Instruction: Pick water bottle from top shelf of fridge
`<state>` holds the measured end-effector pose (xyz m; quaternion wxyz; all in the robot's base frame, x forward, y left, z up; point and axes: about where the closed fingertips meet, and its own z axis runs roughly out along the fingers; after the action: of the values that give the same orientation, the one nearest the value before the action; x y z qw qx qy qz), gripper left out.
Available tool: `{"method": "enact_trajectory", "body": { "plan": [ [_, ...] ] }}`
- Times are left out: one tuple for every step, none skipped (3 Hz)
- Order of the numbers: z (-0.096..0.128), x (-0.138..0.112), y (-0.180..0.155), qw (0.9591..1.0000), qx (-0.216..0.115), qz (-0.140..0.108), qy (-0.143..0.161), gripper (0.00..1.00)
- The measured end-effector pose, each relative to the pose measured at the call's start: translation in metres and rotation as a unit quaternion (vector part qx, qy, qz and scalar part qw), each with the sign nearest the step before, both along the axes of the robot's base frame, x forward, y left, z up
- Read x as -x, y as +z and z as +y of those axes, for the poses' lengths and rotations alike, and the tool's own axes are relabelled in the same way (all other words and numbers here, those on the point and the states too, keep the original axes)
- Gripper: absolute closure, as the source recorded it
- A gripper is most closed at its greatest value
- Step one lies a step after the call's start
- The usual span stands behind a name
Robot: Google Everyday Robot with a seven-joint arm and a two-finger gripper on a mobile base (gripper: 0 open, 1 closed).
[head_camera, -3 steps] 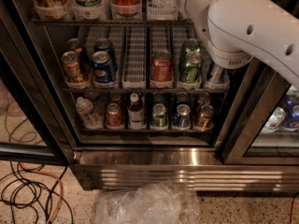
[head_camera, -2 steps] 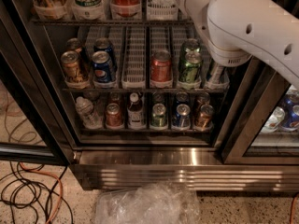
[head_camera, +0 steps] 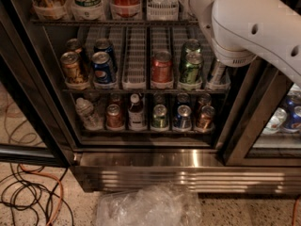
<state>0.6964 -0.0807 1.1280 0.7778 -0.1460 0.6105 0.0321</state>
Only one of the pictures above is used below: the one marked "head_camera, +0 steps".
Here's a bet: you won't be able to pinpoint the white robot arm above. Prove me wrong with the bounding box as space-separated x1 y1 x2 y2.
178 0 301 86

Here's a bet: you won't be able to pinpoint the red soda can middle shelf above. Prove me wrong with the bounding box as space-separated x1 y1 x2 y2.
151 50 172 83

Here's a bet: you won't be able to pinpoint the silver can middle shelf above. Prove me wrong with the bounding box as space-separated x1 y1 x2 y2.
207 58 227 85

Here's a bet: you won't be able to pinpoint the stainless steel fridge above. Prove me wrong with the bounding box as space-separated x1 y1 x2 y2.
0 0 301 196

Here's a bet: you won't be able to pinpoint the brown juice bottle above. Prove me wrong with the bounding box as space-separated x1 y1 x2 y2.
128 93 146 131

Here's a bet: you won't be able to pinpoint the clear water bottle bottom shelf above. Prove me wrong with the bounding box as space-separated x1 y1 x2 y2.
75 97 103 131

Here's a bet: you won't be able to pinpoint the open glass fridge door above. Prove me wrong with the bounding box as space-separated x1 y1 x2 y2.
0 2 73 168

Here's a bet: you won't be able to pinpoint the green soda can rear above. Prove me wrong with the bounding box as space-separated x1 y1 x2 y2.
181 39 201 60

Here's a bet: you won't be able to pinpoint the green soda can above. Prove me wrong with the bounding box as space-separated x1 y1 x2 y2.
180 52 204 85
181 39 201 60

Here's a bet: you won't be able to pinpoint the green soda can front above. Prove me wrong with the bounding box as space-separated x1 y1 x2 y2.
180 52 204 85

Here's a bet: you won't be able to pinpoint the blue Pepsi can rear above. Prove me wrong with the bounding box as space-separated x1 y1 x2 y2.
93 38 118 72

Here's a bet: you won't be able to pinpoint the blue pepsi can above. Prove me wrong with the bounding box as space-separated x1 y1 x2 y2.
93 38 118 72
91 52 117 84

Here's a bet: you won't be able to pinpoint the blue Pepsi can front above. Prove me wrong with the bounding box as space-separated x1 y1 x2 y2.
91 52 117 84

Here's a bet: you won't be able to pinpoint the gold can rear left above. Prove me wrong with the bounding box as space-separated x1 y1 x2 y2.
66 39 89 65

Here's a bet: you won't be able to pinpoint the gold can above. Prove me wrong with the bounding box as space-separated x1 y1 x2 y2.
66 39 89 65
60 51 88 84

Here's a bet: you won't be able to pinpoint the gold can front left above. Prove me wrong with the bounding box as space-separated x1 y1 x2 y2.
60 51 88 84

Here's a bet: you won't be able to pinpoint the green can bottom front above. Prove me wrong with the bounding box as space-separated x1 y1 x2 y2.
151 105 167 129

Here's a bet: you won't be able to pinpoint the blue can bottom front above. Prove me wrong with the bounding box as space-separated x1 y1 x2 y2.
173 105 192 130

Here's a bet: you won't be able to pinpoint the orange can bottom front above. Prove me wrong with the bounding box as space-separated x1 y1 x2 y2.
196 105 215 129

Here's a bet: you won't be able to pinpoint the copper can bottom front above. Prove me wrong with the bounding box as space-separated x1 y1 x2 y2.
106 104 123 128

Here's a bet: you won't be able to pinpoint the white can right compartment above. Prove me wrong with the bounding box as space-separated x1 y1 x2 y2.
262 107 287 135

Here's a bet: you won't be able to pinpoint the blue can right compartment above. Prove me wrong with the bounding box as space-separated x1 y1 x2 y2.
282 95 301 133

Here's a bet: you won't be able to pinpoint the clear plastic bin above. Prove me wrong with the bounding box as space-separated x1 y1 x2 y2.
96 183 201 226

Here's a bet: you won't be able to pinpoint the orange cable left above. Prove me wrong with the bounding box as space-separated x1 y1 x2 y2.
18 163 65 226

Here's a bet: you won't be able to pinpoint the orange cable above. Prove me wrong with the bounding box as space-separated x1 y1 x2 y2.
291 195 301 226
18 163 65 226

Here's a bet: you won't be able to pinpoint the orange cable right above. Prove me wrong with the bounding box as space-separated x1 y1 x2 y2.
291 195 301 226

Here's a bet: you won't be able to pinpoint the black cables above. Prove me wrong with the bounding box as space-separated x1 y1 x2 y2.
0 162 75 226

